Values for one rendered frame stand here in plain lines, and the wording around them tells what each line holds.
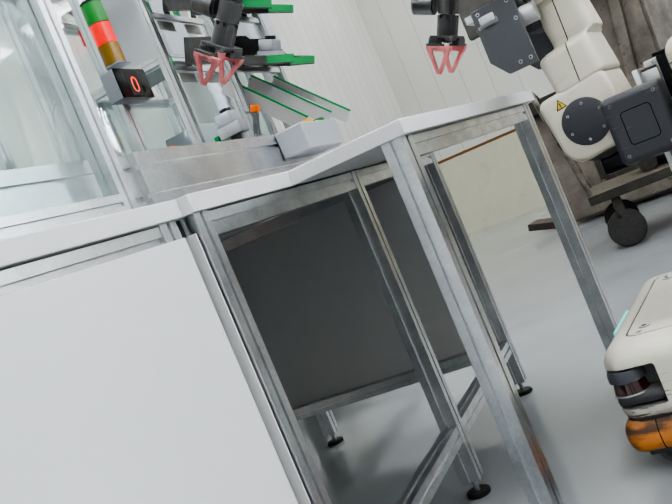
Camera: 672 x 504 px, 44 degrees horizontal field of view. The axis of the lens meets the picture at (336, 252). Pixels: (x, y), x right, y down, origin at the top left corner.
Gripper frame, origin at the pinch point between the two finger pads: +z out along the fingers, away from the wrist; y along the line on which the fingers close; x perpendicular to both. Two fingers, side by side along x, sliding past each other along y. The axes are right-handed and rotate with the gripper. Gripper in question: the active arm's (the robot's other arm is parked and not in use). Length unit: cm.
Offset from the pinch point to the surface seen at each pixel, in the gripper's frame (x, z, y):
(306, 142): 35.3, 2.4, 19.5
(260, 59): 1.3, -6.0, -20.0
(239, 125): 11.0, 7.6, 3.0
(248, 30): -73, 2, -156
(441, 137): 63, -8, 19
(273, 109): 8.2, 5.6, -20.5
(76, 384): 51, 18, 111
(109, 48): -15.9, -3.1, 21.7
